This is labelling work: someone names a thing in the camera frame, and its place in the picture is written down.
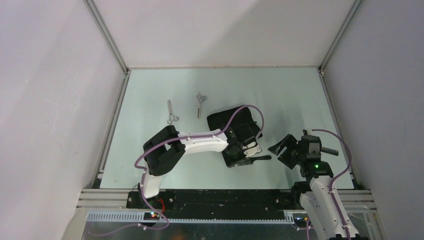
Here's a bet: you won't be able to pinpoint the silver thinning scissors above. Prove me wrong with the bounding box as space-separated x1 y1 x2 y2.
167 99 179 125

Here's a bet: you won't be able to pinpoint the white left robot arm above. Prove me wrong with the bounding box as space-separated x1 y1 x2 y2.
134 125 262 208

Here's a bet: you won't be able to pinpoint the small black comb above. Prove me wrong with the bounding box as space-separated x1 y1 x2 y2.
320 147 339 156

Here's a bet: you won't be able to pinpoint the silver hair scissors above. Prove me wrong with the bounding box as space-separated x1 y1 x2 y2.
196 92 208 119

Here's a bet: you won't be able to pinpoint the black handled comb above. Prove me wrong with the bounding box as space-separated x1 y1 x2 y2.
245 155 272 166

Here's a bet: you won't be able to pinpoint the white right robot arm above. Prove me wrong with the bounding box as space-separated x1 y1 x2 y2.
268 131 361 240

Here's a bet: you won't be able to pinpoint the aluminium frame rail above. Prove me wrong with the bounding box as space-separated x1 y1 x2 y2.
87 68 131 189

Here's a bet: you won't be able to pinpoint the black zippered tool case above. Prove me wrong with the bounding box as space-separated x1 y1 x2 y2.
206 107 260 142

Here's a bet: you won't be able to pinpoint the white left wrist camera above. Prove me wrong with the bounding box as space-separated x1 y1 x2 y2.
242 141 262 158

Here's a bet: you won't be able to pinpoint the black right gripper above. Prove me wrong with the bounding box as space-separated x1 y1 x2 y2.
267 134 306 170

